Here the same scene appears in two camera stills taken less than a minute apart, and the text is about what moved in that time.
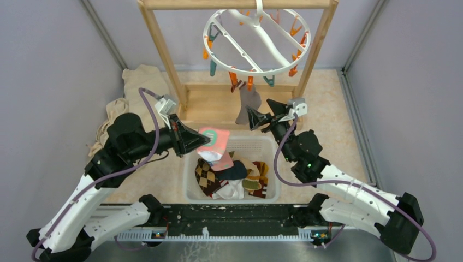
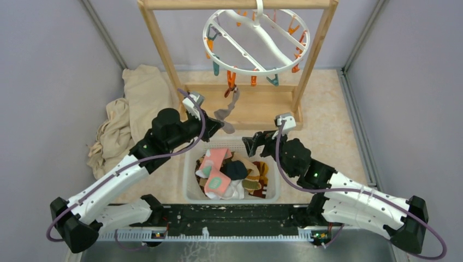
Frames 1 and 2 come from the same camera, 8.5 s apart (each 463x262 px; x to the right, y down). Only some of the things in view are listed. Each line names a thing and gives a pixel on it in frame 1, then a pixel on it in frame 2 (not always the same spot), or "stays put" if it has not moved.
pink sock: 214,152 to 217,183
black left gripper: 184,138 to 212,126
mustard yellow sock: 263,168 stays put
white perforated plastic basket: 261,148 stays put
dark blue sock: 238,171 stays put
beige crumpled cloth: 148,77 stays put
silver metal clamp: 165,107 to 190,105
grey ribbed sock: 251,99 to 221,114
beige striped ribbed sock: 252,181 stays put
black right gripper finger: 256,118 to 251,143
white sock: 234,190 stays put
